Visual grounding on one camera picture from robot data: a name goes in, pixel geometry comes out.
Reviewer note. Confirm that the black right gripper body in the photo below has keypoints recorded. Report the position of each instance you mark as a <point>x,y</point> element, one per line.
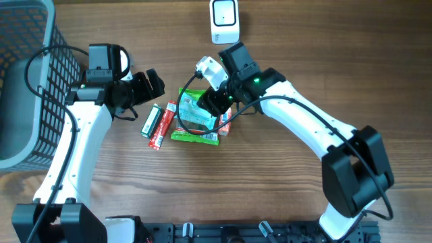
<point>225,97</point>

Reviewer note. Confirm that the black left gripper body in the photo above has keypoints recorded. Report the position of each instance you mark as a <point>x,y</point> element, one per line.
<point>136,90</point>

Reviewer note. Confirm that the green white gum box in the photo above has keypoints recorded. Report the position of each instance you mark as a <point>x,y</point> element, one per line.
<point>151,121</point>

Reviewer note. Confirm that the teal tissue packet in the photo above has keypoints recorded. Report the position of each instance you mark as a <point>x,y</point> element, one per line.
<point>192,116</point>

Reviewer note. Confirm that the green snack bag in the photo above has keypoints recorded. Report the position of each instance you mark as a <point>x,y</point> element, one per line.
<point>180,134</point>

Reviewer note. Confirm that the small orange candy box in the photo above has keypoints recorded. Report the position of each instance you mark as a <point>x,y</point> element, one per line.
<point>224,131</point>

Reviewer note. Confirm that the red snack stick packet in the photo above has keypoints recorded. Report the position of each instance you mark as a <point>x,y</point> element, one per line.
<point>163,127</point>

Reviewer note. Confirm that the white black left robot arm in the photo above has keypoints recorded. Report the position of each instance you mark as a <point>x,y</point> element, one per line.
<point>59,211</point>

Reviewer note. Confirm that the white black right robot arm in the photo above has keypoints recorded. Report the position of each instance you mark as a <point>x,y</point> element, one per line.
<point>354,163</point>

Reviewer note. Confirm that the white barcode scanner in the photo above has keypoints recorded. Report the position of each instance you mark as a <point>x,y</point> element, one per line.
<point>225,21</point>

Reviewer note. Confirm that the dark grey mesh basket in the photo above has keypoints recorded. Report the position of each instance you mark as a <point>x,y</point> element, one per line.
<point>33,55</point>

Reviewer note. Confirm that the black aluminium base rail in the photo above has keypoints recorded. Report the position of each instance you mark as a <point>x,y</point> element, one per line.
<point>291,232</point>

